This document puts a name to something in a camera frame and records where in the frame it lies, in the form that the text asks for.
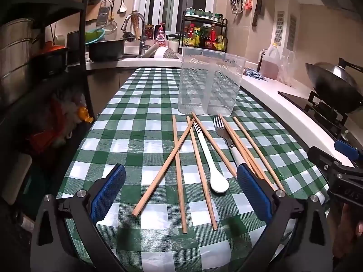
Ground white spoon with striped handle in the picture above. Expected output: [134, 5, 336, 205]
[194, 120, 230, 194]

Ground wooden chopstick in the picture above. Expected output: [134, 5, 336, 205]
[186, 116, 218, 231]
[191, 111, 238, 180]
[221, 116, 275, 190]
[172, 115, 188, 234]
[132, 119, 196, 216]
[233, 116, 285, 192]
[219, 114, 265, 180]

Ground white-handled metal fork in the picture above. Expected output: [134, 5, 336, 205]
[213, 116, 246, 169]

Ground white colander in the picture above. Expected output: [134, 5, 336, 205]
[154, 46, 177, 60]

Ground red and yellow plastic bags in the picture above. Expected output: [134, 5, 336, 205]
[28, 91, 94, 153]

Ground kitchen sink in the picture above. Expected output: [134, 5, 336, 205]
[122, 41, 155, 58]

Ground black cooking pot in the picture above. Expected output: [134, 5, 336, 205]
[89, 40, 127, 62]

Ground row of spice jars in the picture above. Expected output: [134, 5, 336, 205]
[186, 8, 224, 18]

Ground black wok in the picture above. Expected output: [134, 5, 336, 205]
[305, 62, 363, 114]

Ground black gas stove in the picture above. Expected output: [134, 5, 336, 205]
[278, 90, 363, 151]

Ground orange and black pot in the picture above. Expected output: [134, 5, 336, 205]
[37, 42, 69, 77]

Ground dark tall cup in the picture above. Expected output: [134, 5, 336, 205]
[66, 31, 86, 64]

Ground black spice rack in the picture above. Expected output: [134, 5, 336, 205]
[180, 11, 228, 52]

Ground group of sauce bottles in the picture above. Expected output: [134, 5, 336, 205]
[181, 24, 226, 51]

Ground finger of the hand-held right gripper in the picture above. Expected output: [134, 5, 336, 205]
[307, 146, 345, 175]
[334, 140, 360, 160]

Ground metal grater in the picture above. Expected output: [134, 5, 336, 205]
[97, 0, 111, 27]

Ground clear plastic bag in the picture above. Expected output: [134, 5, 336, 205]
[279, 48, 299, 87]

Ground stainless steel pot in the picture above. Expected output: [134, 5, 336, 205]
[0, 18, 39, 105]

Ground chrome faucet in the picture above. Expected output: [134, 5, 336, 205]
[121, 13, 151, 57]

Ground blue cloth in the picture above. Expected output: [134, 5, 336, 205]
[244, 67, 268, 82]

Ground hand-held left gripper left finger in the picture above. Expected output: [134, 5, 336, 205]
[30, 163, 127, 272]

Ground white lidded container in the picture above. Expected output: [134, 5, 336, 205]
[168, 35, 180, 54]

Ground hanging kitchen utensils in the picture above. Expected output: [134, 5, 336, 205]
[230, 0, 253, 15]

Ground cooking oil jug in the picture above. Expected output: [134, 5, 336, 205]
[258, 43, 282, 80]

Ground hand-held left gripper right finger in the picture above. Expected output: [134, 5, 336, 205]
[236, 163, 334, 272]

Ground green plastic basin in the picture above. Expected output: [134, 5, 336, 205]
[85, 28, 105, 45]

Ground green checked tablecloth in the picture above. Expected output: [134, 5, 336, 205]
[55, 67, 331, 272]

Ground window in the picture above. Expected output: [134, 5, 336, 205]
[139, 0, 227, 34]

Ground hanging cleaver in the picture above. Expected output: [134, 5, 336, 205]
[252, 0, 263, 27]

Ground steel wok lid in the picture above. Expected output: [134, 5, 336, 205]
[313, 58, 363, 90]

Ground black shelf rack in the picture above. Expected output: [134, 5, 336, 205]
[0, 0, 95, 204]

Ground person's right hand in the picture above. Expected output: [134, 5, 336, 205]
[332, 201, 363, 261]

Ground clear plastic utensil holder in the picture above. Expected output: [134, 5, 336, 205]
[178, 47, 249, 117]

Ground pink soap bottle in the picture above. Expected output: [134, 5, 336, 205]
[154, 23, 168, 47]

